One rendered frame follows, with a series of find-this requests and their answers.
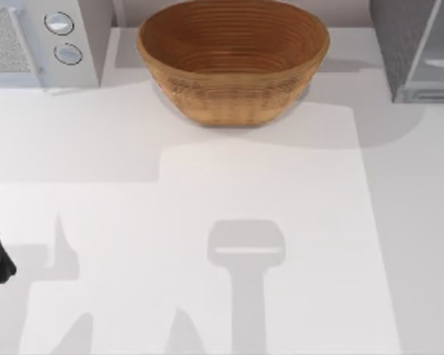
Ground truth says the brown woven basket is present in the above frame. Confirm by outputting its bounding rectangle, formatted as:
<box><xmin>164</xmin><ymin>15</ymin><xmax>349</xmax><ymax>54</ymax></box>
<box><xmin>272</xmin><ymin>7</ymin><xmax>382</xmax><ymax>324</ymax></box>
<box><xmin>137</xmin><ymin>0</ymin><xmax>331</xmax><ymax>129</ymax></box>

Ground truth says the microwave knob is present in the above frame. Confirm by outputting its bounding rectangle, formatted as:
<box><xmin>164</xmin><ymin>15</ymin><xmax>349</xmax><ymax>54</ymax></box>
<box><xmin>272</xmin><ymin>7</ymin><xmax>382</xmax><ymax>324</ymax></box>
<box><xmin>43</xmin><ymin>11</ymin><xmax>75</xmax><ymax>36</ymax></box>
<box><xmin>53</xmin><ymin>42</ymin><xmax>84</xmax><ymax>66</ymax></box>

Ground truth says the pale microwave oven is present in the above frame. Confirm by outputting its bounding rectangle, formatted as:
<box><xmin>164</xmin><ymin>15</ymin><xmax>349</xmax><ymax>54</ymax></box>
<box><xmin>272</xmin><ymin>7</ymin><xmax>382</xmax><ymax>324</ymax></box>
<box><xmin>0</xmin><ymin>0</ymin><xmax>119</xmax><ymax>89</ymax></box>

